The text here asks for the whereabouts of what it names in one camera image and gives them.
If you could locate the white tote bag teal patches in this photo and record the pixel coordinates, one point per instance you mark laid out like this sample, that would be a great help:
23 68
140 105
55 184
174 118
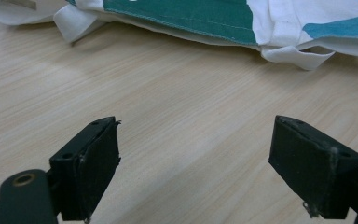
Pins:
183 15

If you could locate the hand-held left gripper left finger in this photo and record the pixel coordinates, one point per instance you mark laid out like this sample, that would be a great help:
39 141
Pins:
96 168

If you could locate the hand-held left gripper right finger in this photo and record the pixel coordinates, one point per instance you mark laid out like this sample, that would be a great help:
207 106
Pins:
310 168

